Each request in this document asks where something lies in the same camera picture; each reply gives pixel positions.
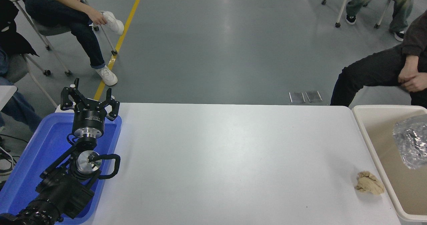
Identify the seated person with clasped hands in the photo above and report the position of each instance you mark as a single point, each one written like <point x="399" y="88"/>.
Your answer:
<point x="373" y="68"/>

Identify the white-legged wheeled chair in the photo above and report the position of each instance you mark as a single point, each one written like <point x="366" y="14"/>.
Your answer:
<point x="341" y="8"/>

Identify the white side table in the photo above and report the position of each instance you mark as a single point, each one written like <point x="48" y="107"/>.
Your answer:
<point x="5" y="93"/>

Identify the blue plastic tray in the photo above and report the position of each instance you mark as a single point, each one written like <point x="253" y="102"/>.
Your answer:
<point x="36" y="151"/>

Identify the seated person with black shoes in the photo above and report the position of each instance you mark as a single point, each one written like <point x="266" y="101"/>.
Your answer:
<point x="398" y="1"/>

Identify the crumpled tan paper ball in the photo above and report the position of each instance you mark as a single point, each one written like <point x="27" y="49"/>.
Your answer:
<point x="368" y="184"/>

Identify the large pale bin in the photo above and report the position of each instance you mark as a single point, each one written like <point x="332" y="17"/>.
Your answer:
<point x="383" y="145"/>

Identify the robot left black arm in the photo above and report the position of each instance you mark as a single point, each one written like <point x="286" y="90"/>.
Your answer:
<point x="63" y="191"/>

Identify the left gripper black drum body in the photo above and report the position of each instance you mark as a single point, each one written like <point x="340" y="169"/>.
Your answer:
<point x="88" y="118"/>

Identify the grey chair with white legs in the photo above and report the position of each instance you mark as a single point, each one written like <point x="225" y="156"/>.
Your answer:
<point x="53" y="30"/>
<point x="15" y="68"/>

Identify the person beside white side table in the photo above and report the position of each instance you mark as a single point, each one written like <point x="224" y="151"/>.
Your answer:
<point x="11" y="38"/>

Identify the seated person with white shoes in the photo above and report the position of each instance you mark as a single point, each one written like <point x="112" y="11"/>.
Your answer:
<point x="60" y="13"/>

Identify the metal floor plate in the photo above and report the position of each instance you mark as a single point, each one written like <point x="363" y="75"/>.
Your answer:
<point x="313" y="96"/>
<point x="297" y="97"/>

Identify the silver foil tray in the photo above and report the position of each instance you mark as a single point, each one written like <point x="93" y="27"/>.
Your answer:
<point x="412" y="141"/>

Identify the person's hand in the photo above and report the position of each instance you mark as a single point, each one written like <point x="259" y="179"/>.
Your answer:
<point x="408" y="70"/>
<point x="97" y="18"/>
<point x="418" y="82"/>

